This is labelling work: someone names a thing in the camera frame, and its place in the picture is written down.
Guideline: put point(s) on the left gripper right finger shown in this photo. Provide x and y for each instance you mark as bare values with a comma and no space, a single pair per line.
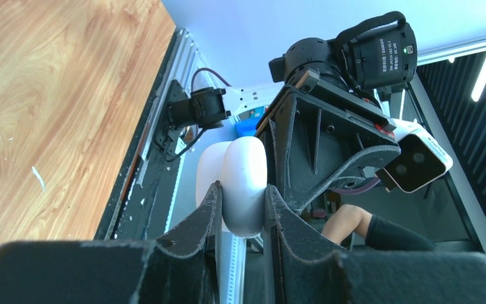
300,264

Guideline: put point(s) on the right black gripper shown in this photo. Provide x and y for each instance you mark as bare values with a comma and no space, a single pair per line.
317,136

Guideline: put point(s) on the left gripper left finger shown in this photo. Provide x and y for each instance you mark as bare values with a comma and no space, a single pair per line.
182,265

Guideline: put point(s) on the white earbud charging case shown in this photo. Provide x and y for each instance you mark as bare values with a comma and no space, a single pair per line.
241,168

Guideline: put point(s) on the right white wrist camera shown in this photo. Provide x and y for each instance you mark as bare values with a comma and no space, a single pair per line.
422,159

